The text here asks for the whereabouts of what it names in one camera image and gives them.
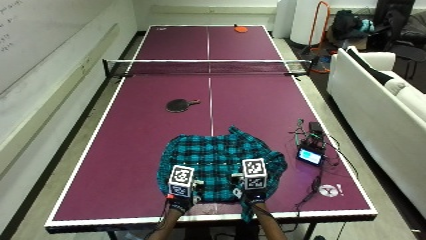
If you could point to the left white marker cube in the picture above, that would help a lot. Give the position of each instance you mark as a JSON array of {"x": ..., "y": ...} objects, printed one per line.
[{"x": 181, "y": 180}]

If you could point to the orange metal frame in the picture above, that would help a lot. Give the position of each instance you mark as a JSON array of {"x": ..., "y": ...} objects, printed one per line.
[{"x": 320, "y": 36}]

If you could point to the right white marker cube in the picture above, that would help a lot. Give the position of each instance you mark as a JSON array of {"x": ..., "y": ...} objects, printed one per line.
[{"x": 255, "y": 173}]

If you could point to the person's left hand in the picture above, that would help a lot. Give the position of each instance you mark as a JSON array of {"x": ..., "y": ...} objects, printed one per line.
[{"x": 183, "y": 202}]

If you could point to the black backpack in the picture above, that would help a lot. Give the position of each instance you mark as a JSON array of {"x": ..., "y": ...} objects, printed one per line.
[{"x": 348, "y": 25}]

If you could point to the black table tennis paddle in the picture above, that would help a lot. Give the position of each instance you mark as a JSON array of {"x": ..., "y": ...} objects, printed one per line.
[{"x": 180, "y": 105}]

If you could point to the teal plaid shirt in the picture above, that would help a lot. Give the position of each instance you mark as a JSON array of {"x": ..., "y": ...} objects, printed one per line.
[{"x": 217, "y": 156}]

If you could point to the white marker cube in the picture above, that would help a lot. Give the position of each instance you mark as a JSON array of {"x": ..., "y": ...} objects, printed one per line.
[
  {"x": 181, "y": 180},
  {"x": 255, "y": 173}
]

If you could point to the black office chair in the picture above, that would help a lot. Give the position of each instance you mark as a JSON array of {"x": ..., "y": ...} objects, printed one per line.
[{"x": 400, "y": 30}]

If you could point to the small screen device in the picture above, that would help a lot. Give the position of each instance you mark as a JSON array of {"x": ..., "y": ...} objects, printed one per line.
[{"x": 311, "y": 156}]

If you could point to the orange table tennis paddle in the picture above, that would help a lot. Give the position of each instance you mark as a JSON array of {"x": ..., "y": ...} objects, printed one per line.
[{"x": 240, "y": 29}]

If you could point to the white round column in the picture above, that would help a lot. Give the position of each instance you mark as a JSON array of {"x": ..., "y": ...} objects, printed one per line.
[{"x": 308, "y": 21}]

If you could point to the table tennis net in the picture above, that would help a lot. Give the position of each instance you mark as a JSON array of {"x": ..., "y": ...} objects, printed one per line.
[{"x": 208, "y": 66}]

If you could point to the white sofa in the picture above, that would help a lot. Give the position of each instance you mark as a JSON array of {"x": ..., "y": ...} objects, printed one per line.
[{"x": 381, "y": 126}]

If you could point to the person's right hand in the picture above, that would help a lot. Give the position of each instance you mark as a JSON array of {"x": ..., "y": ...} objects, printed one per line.
[{"x": 253, "y": 196}]

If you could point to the black cushion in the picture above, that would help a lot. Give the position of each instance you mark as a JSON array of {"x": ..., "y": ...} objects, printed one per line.
[{"x": 369, "y": 66}]

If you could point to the whiteboard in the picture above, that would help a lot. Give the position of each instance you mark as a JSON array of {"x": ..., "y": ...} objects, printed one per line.
[{"x": 40, "y": 36}]

